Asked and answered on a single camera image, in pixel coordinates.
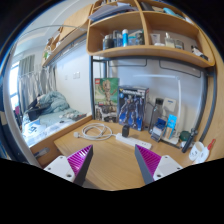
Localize white round case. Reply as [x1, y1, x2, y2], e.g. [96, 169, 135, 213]
[189, 142, 204, 161]

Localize bed with teal blanket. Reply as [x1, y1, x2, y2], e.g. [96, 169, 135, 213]
[22, 91, 86, 147]

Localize dark glass bottle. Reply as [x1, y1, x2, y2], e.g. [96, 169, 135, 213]
[148, 97, 165, 135]

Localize black charger plug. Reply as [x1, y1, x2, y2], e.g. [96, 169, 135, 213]
[122, 125, 130, 137]

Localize dark bottle on shelf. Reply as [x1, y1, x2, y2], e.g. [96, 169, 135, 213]
[103, 34, 114, 50]

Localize blue white spray can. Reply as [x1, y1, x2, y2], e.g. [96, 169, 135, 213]
[122, 29, 128, 47]

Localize white bottle red cap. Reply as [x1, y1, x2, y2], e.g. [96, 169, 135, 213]
[197, 139, 215, 164]

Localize blue small box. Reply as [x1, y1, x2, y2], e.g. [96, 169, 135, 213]
[165, 114, 177, 139]

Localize white desk lamp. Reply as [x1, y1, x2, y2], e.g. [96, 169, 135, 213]
[137, 73, 188, 146]

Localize grey window curtain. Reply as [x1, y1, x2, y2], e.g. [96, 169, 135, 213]
[18, 55, 35, 113]

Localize wooden wall shelf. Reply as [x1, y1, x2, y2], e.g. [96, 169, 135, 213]
[87, 0, 215, 68]

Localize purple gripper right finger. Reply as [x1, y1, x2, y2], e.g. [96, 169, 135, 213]
[135, 145, 161, 184]

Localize clear perfume bottle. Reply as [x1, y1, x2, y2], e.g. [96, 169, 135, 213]
[165, 34, 175, 48]

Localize white tube on shelf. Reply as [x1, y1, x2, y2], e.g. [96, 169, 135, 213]
[151, 34, 164, 46]

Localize black cylindrical tool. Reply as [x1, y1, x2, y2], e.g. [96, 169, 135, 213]
[182, 128, 198, 153]

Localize white power strip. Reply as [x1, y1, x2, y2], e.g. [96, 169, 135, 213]
[116, 133, 152, 149]

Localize green Groot box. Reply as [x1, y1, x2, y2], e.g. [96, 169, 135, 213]
[94, 78, 119, 123]

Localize white coiled cable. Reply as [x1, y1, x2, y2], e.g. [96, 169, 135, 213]
[73, 122, 116, 142]

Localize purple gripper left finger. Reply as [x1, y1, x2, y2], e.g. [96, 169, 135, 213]
[67, 145, 93, 186]

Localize blue robot model box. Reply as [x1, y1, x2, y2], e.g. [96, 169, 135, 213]
[118, 86, 149, 131]

